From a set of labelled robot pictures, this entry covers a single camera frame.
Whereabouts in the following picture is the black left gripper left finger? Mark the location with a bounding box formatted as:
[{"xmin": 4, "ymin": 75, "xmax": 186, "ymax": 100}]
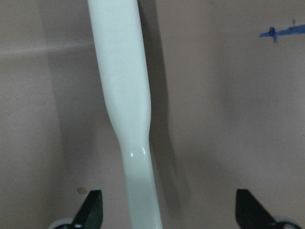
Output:
[{"xmin": 71, "ymin": 190, "xmax": 103, "ymax": 229}]

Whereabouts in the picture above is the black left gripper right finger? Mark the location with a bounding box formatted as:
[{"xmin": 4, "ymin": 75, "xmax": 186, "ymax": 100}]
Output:
[{"xmin": 235, "ymin": 189, "xmax": 281, "ymax": 229}]

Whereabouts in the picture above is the pale green hand brush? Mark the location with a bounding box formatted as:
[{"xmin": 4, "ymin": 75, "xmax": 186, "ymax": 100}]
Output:
[{"xmin": 88, "ymin": 0, "xmax": 162, "ymax": 229}]

